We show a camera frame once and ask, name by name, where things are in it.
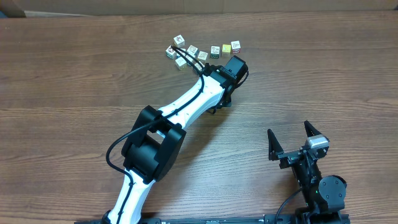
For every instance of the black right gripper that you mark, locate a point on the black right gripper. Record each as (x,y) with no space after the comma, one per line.
(290,157)

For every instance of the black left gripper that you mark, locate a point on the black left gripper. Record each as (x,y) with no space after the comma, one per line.
(224,101)

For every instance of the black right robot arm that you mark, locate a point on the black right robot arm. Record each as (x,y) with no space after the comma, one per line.
(324,196)

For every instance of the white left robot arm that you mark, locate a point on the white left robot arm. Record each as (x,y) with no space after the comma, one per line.
(152,146)

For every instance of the yellow top hand block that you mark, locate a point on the yellow top hand block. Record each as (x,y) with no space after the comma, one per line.
(226,50)

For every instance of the green B letter block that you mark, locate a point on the green B letter block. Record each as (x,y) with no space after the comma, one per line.
(215,52)

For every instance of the red number 3 block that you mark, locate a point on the red number 3 block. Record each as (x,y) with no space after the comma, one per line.
(235,47)

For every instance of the blue edged centre block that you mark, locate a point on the blue edged centre block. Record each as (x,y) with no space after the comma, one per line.
(190,59)

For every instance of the blue edged block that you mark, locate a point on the blue edged block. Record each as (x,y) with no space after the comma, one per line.
(190,59)
(192,50)

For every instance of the blue edged rear block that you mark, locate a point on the blue edged rear block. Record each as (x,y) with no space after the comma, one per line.
(192,50)

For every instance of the yellow G letter block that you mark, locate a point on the yellow G letter block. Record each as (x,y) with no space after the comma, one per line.
(181,63)

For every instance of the small rear centre block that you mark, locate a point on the small rear centre block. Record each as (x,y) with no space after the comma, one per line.
(180,52)

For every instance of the far rear cluster block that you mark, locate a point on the far rear cluster block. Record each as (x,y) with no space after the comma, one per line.
(179,41)

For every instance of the far left cluster block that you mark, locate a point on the far left cluster block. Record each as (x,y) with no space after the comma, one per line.
(171,53)

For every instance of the brown cardboard backdrop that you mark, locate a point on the brown cardboard backdrop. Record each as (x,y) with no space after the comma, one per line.
(20,8)

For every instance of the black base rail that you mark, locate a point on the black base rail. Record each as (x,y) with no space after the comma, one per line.
(266,219)

